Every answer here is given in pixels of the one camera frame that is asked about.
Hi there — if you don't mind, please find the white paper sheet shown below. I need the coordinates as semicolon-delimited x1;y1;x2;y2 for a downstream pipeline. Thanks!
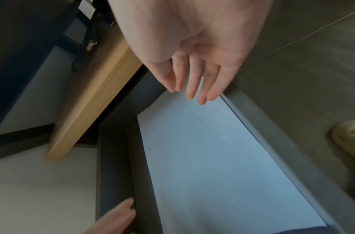
136;89;328;234

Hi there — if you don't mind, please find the person's left hand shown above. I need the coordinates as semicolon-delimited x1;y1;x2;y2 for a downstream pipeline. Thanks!
89;197;137;234

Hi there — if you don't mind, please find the wooden desk top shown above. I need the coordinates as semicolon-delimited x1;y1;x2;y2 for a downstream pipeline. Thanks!
46;24;144;161

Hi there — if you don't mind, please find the person's right hand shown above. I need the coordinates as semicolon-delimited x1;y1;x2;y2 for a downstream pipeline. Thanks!
107;0;271;106

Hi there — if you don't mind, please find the thin white cable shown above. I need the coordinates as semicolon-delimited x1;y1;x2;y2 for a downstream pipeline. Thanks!
240;10;355;72

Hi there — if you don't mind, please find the cream shoe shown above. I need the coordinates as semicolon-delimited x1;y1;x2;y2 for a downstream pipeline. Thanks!
330;120;355;162

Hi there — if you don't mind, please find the black chair frame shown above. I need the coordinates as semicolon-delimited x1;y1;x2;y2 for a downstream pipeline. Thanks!
57;0;112;72

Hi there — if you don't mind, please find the grey drawer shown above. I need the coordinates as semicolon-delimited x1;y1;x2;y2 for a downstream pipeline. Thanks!
95;68;355;234

